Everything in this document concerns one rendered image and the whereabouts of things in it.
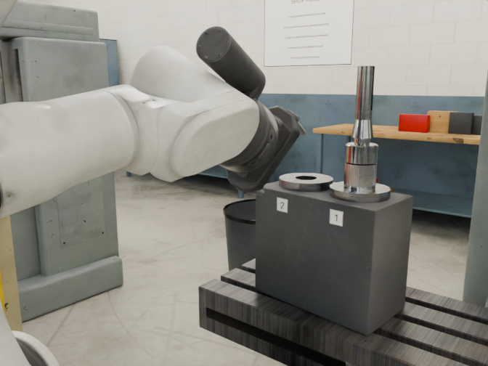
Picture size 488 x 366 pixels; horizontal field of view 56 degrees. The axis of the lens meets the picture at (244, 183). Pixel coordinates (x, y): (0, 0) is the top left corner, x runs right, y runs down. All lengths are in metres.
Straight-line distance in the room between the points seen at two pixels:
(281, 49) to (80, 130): 5.53
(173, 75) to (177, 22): 6.59
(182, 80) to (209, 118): 0.07
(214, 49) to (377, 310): 0.45
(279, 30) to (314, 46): 0.54
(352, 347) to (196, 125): 0.43
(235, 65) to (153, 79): 0.08
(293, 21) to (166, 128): 5.44
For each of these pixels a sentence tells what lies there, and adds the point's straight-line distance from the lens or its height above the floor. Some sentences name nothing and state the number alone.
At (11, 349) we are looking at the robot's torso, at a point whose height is 1.07.
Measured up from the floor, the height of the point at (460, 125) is 0.95.
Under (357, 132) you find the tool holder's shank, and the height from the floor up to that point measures 1.24.
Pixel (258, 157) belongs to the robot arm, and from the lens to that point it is 0.51.
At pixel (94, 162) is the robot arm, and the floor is 1.26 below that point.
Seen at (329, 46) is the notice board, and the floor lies 1.74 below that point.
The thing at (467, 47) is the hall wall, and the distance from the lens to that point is 4.99.
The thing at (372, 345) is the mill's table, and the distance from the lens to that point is 0.69.
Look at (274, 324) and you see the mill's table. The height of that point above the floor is 0.94.
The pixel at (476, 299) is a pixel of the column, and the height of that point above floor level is 0.85.
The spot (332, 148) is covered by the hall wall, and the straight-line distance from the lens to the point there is 5.48.
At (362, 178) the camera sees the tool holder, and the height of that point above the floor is 1.18.
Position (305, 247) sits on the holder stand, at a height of 1.06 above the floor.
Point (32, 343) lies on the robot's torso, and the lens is 0.55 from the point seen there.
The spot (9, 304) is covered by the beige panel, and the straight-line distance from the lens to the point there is 2.00.
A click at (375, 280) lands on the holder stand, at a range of 0.68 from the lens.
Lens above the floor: 1.31
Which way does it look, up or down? 12 degrees down
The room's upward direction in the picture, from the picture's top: straight up
